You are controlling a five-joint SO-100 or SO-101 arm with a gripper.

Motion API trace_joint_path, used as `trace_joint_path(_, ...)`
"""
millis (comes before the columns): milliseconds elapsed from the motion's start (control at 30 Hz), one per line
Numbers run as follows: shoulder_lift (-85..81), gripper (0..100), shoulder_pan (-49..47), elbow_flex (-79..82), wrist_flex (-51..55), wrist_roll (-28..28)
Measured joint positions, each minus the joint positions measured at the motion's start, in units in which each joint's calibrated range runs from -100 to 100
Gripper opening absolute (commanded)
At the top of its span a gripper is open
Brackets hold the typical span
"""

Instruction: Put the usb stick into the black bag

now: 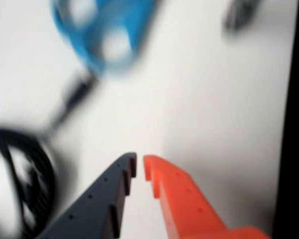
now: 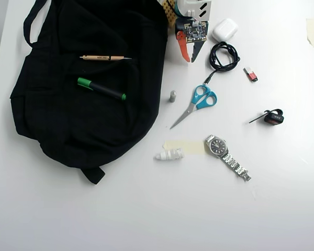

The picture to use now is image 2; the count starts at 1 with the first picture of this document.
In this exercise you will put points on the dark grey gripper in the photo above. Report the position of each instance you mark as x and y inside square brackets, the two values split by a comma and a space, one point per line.
[183, 47]

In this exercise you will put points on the red black usb stick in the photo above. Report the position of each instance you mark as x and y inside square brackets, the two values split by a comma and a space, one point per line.
[252, 75]

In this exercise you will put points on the teal white robot arm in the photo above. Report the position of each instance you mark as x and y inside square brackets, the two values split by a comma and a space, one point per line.
[191, 6]

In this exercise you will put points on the black fabric bag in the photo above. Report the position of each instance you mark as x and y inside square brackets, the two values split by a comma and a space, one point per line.
[68, 117]

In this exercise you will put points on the white earbuds case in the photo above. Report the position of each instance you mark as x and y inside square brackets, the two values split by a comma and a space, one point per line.
[225, 29]

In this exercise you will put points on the yellow perforated block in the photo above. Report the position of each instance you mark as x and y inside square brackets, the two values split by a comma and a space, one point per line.
[170, 13]

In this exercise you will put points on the small grey plastic cap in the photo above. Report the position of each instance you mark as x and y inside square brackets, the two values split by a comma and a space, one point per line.
[173, 96]

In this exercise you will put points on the beige wooden pen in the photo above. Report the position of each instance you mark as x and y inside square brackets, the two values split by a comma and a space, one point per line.
[102, 57]

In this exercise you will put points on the black marker with green cap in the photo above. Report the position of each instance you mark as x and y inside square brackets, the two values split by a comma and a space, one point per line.
[104, 90]

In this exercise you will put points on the long beige tape strip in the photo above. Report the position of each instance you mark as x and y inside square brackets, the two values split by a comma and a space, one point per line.
[188, 146]

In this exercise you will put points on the silver steel wristwatch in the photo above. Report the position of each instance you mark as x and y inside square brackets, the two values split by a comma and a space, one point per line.
[217, 146]

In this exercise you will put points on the white ribbed plug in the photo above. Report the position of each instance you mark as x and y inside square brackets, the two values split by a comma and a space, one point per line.
[171, 154]

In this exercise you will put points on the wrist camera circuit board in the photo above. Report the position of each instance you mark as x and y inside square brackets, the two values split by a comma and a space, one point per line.
[196, 30]

